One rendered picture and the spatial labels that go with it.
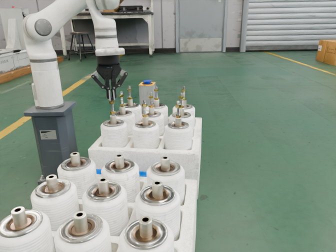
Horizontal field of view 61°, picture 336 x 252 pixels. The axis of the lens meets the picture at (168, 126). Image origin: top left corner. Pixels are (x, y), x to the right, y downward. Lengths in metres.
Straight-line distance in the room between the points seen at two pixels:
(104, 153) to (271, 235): 0.59
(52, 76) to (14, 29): 3.39
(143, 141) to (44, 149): 0.39
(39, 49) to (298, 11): 5.65
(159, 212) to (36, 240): 0.23
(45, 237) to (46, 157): 0.62
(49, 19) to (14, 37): 3.36
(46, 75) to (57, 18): 0.20
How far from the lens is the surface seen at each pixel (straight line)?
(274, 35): 6.25
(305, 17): 6.42
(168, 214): 0.60
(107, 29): 0.97
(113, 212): 0.63
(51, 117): 1.12
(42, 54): 1.10
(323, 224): 1.05
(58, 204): 0.67
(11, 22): 4.53
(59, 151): 1.16
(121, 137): 1.04
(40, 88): 1.13
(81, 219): 0.54
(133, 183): 0.73
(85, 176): 0.76
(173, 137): 0.98
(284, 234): 0.97
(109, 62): 0.98
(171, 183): 0.69
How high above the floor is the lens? 0.60
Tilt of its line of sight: 20 degrees down
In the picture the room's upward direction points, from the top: 1 degrees counter-clockwise
